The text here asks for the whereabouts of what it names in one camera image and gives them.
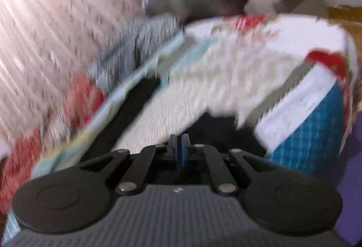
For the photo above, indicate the zigzag striped quilted bedspread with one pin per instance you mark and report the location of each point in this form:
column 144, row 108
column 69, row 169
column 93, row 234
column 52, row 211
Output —
column 215, row 77

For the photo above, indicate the leaf print curtain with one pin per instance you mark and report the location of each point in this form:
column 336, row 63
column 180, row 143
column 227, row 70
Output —
column 48, row 15

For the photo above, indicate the floral patchwork blanket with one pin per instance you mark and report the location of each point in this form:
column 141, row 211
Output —
column 133, row 46

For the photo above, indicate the purple cloth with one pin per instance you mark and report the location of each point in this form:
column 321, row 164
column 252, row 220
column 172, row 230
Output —
column 352, row 179

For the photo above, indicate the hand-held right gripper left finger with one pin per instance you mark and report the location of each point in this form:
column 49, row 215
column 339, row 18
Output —
column 172, row 151

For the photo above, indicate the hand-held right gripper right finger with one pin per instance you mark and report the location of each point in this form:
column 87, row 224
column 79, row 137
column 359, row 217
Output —
column 185, row 151

